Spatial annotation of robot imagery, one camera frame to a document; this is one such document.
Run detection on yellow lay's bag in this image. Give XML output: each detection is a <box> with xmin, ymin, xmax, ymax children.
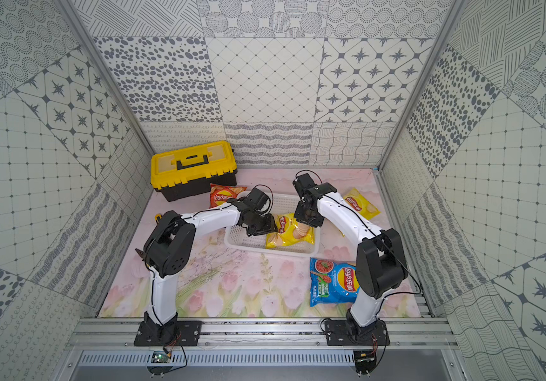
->
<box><xmin>265</xmin><ymin>214</ymin><xmax>315</xmax><ymax>249</ymax></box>
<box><xmin>343</xmin><ymin>188</ymin><xmax>381</xmax><ymax>221</ymax></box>

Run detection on blue Lay's chip bag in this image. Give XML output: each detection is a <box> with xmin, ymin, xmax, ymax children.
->
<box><xmin>309</xmin><ymin>258</ymin><xmax>360</xmax><ymax>307</ymax></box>

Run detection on white plastic mesh basket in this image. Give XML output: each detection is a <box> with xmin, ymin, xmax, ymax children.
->
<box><xmin>225</xmin><ymin>194</ymin><xmax>320</xmax><ymax>258</ymax></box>

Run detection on red Lay's chip bag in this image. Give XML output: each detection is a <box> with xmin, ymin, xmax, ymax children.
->
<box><xmin>209</xmin><ymin>184</ymin><xmax>247</xmax><ymax>208</ymax></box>

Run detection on yellow black toolbox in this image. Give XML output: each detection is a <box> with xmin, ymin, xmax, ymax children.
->
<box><xmin>151</xmin><ymin>141</ymin><xmax>237</xmax><ymax>202</ymax></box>

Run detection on yellow handled pliers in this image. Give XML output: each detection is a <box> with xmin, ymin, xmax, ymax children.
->
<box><xmin>136</xmin><ymin>249</ymin><xmax>146</xmax><ymax>262</ymax></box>

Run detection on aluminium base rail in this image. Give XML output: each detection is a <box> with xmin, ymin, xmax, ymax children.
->
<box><xmin>66</xmin><ymin>317</ymin><xmax>459</xmax><ymax>368</ymax></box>

